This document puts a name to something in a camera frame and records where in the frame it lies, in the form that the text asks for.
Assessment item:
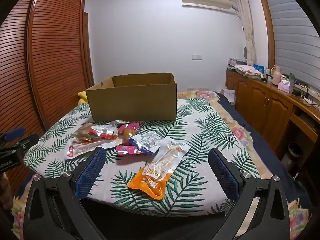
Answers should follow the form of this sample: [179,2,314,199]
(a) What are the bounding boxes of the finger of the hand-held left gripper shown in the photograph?
[0,127,25,143]
[11,133,40,155]

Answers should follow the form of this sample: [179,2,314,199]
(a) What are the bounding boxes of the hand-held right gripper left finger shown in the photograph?
[23,147,107,240]

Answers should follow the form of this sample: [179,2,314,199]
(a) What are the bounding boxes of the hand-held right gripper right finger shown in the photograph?
[207,148,298,240]

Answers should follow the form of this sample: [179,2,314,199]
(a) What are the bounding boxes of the white chicken leg snack packet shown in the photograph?
[64,138,120,160]

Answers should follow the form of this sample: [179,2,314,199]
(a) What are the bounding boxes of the pink snack packet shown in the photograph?
[116,122,142,156]

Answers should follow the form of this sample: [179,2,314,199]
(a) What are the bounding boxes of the orange and clear snack packet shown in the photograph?
[127,137,191,200]

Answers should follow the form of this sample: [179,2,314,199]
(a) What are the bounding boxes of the brown cardboard box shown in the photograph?
[85,72,178,122]

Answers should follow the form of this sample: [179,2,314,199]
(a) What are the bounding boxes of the person's left hand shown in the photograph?
[0,174,12,209]

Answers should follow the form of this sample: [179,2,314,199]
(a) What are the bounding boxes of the green leaf printed blanket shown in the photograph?
[24,97,262,217]

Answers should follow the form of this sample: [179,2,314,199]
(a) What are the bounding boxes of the red and silver snack packet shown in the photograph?
[89,124,118,140]

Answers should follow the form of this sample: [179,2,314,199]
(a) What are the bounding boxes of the floral blanket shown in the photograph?
[11,89,312,240]

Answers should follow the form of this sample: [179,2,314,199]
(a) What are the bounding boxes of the navy bed sheet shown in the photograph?
[215,92,313,208]

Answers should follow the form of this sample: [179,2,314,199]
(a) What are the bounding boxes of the blue and white snack packet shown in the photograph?
[128,132,160,156]

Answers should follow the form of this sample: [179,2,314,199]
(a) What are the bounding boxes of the yellow pillow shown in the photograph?
[77,91,88,105]

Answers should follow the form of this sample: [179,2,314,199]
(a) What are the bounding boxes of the grey waste bin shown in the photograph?
[287,142,302,161]

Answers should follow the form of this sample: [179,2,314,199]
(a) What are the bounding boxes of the white carton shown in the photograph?
[223,89,236,104]

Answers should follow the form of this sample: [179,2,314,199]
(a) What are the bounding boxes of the wooden cabinet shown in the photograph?
[225,69,320,160]

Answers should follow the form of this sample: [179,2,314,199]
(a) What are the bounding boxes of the wooden louvred wardrobe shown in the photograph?
[0,0,95,195]

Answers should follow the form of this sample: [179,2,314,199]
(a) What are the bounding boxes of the folded floral cloths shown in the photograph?
[234,64,262,77]

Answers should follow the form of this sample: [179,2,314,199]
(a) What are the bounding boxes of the pink tissue box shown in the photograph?
[277,79,293,92]

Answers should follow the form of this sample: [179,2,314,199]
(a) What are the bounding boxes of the pink thermos jug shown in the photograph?
[272,66,282,85]

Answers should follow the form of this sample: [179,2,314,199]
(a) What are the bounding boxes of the purple storage basket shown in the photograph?
[227,58,248,68]

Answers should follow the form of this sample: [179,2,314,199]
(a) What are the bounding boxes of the cream curtain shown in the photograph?
[232,0,258,67]

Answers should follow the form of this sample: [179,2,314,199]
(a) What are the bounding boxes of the grey window blind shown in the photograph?
[262,0,320,90]

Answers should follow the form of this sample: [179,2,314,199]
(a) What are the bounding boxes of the wooden window frame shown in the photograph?
[255,0,275,70]

